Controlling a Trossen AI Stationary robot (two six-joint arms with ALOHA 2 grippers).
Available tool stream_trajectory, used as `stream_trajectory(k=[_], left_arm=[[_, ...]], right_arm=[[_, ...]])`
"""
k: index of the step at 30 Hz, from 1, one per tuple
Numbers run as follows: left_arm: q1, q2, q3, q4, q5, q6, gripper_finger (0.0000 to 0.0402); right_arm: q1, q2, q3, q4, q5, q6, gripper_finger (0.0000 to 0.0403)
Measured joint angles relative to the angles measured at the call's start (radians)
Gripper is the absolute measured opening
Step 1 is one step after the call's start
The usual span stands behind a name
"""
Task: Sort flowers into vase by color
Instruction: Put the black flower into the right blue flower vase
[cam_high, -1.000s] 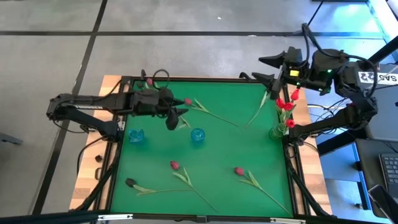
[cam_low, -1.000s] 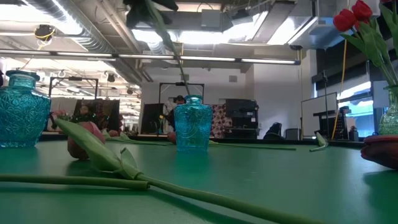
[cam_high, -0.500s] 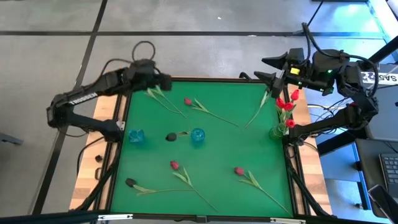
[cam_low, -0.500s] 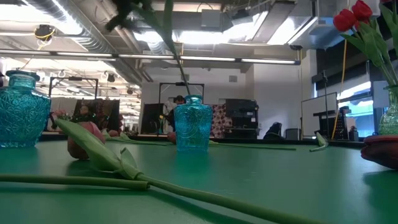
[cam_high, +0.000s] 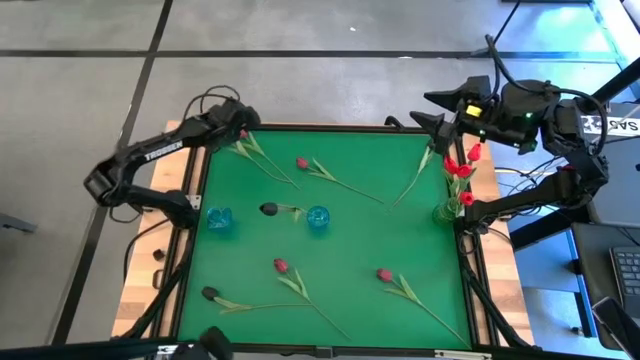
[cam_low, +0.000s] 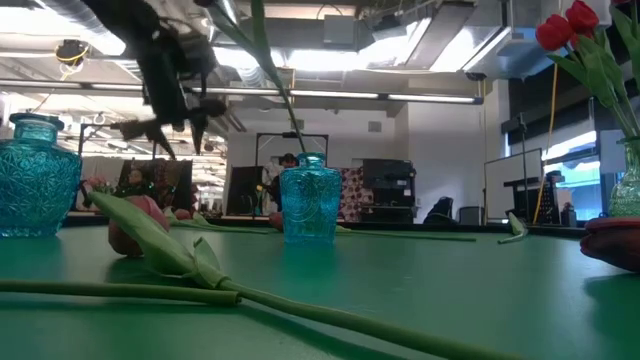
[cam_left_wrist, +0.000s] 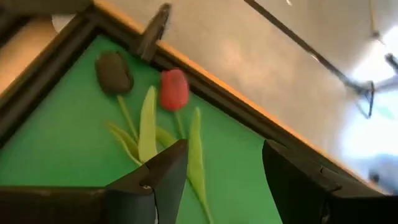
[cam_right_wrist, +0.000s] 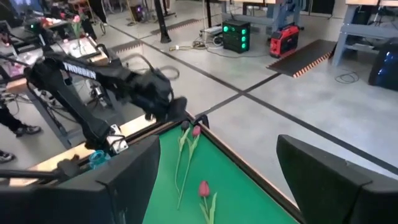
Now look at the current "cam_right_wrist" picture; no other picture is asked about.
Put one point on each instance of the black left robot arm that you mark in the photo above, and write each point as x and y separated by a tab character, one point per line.
77	70

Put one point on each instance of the wide blue star-cut glass vase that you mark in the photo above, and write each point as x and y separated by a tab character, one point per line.
99	158

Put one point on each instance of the gray workbench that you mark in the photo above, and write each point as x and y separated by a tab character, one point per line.
276	12
367	31

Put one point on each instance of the person's leg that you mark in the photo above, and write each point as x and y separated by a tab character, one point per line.
7	118

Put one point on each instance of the pink flower in vase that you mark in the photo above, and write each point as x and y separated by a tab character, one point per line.
76	18

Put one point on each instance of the computer monitor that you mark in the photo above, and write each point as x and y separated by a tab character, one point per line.
26	5

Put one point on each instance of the person's shoe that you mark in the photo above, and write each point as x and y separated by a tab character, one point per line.
6	156
28	130

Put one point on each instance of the black rod with knob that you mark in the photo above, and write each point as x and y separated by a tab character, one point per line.
70	166

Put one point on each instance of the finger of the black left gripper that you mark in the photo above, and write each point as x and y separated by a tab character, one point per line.
178	109

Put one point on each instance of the black computer tower green lights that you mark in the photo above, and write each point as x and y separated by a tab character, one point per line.
236	37

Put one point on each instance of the black pole stand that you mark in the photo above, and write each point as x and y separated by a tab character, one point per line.
161	21

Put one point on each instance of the white power strip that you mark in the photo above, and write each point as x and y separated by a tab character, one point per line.
213	30

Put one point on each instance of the black orange-striped floor ramp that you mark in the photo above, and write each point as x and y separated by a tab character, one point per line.
304	57

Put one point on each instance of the red portable generator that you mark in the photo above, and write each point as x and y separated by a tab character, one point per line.
284	42

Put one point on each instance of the light wooden table end board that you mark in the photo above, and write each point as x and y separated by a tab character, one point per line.
140	124

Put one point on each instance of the pink artificial tulip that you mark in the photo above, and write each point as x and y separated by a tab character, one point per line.
204	188
196	131

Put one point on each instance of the wooden work table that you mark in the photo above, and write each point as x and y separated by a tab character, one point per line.
77	46

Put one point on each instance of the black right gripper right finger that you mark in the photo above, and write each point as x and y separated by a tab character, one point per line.
342	199

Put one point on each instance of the dark blue bin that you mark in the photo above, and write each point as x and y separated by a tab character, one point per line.
387	68

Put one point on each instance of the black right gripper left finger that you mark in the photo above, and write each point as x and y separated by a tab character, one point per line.
93	202

